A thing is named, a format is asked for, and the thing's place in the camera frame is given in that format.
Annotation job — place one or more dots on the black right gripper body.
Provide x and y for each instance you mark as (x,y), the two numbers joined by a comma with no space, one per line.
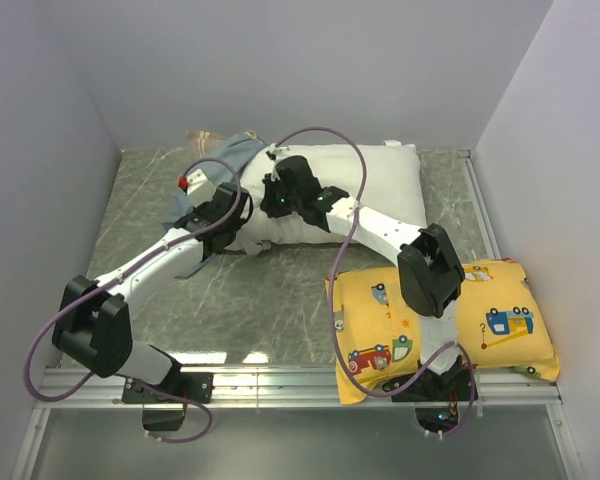
(282,203)

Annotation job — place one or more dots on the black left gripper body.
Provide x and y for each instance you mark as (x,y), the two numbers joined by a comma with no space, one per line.
(233,229)

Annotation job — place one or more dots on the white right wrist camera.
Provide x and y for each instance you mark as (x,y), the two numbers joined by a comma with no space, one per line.
(277,153)

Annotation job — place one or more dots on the white pillow insert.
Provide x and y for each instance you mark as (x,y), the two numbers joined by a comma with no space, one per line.
(392,188)

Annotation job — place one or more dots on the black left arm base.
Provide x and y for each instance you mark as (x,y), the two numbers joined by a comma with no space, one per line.
(165,406)

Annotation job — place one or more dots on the yellow cartoon car pillow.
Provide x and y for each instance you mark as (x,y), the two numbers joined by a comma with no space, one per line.
(498,321)

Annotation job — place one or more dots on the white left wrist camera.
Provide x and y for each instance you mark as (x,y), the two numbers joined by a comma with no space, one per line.
(197,187)

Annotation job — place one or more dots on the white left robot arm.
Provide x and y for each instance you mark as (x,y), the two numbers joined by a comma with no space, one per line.
(94,327)

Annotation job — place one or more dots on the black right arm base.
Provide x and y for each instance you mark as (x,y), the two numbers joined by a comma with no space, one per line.
(442,404)

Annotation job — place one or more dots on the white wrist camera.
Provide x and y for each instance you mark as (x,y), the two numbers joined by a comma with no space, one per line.
(277,153)
(197,187)

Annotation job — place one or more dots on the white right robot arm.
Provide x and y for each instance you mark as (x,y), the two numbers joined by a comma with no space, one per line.
(430,272)

